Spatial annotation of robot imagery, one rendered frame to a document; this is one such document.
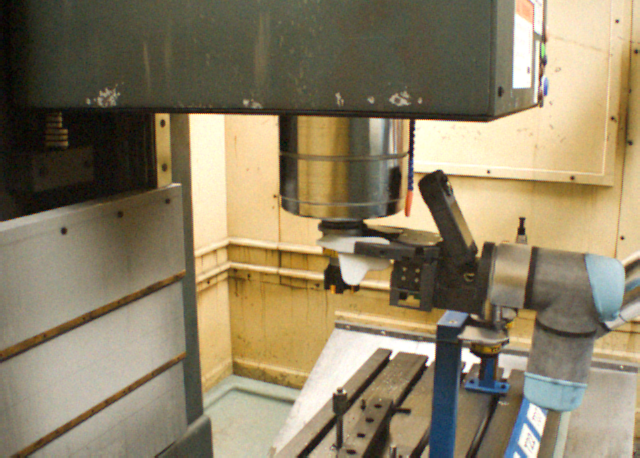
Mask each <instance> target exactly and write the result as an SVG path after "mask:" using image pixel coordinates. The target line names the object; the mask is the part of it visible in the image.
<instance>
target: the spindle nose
mask: <svg viewBox="0 0 640 458"><path fill-rule="evenodd" d="M277 131H278V150H279V153H278V194H279V195H280V206H281V208H283V210H284V211H285V212H286V213H288V214H291V215H295V216H299V217H304V218H312V219H321V220H369V219H378V218H384V217H390V216H393V215H396V214H398V213H400V212H401V211H402V210H403V209H404V207H405V196H406V195H407V178H408V154H407V151H408V142H409V120H395V119H384V118H347V117H311V116H277Z"/></svg>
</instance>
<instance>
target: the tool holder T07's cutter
mask: <svg viewBox="0 0 640 458"><path fill-rule="evenodd" d="M359 284H360V283H359ZM359 284H357V285H350V284H347V283H345V282H344V280H343V278H342V273H341V268H340V267H337V266H332V264H330V263H328V264H327V267H326V268H325V269H324V290H325V291H328V290H331V294H343V292H344V291H346V290H349V292H351V294H354V293H356V292H358V291H359Z"/></svg>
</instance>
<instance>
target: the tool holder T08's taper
mask: <svg viewBox="0 0 640 458"><path fill-rule="evenodd" d="M477 316H478V317H479V318H481V319H482V320H486V321H499V320H501V319H502V318H503V306H501V305H495V304H492V303H491V302H490V299H489V298H487V301H486V305H485V308H484V309H483V314H482V315H477Z"/></svg>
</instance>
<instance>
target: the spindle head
mask: <svg viewBox="0 0 640 458"><path fill-rule="evenodd" d="M514 1H515V0H9V6H10V7H9V15H10V21H9V25H10V33H11V34H10V43H11V51H10V52H11V61H12V67H11V71H12V80H13V85H12V89H13V99H14V106H15V107H17V108H20V109H15V113H29V114H41V113H62V114H73V113H95V114H111V113H130V114H158V113H165V114H200V115H227V114H236V115H274V116H311V117H347V118H384V119H395V120H420V121H456V122H470V123H490V122H493V121H496V120H499V119H502V118H504V117H507V116H510V115H513V114H516V113H519V112H522V111H525V110H528V109H534V108H537V107H539V105H538V103H534V85H535V72H536V70H535V58H536V44H535V43H536V41H542V35H540V34H538V33H537V32H535V31H533V26H532V55H531V66H532V68H531V83H530V87H520V88H513V82H512V80H513V64H514V52H513V48H514V32H515V27H514V17H515V4H514ZM527 1H528V2H529V3H530V4H531V5H532V6H533V8H534V3H533V2H532V1H531V0H527Z"/></svg>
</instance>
